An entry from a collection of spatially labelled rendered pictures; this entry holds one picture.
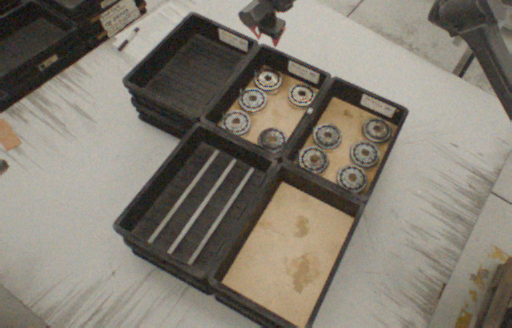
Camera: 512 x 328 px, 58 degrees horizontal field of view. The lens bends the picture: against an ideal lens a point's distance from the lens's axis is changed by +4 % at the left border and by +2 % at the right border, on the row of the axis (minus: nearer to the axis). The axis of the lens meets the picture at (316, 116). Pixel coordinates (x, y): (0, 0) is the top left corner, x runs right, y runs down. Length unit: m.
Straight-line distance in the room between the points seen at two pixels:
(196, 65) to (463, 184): 1.09
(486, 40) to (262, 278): 0.88
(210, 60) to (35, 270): 0.86
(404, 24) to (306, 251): 2.16
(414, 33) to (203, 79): 1.85
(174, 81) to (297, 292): 0.86
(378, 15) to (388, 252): 2.03
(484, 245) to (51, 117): 2.02
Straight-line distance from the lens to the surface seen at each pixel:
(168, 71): 1.76
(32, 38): 2.66
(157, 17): 2.14
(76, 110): 1.90
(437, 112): 1.91
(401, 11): 3.33
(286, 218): 1.43
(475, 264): 2.47
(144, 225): 1.47
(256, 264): 1.39
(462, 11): 0.95
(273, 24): 1.42
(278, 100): 1.64
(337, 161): 1.53
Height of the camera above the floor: 2.16
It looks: 56 degrees down
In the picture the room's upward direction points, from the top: 10 degrees clockwise
